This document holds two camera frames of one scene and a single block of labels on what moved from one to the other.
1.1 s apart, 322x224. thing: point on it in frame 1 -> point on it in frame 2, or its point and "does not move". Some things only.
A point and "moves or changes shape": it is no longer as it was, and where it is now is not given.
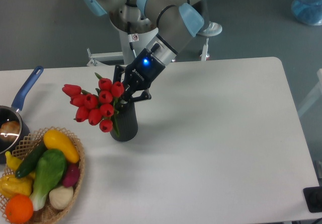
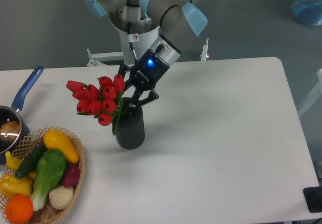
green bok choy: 50,170 does not move
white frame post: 204,55 does not move
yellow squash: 55,139 does not move
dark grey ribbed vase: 125,122 moves or changes shape
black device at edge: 313,197 does not move
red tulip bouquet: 98,108 moves or changes shape
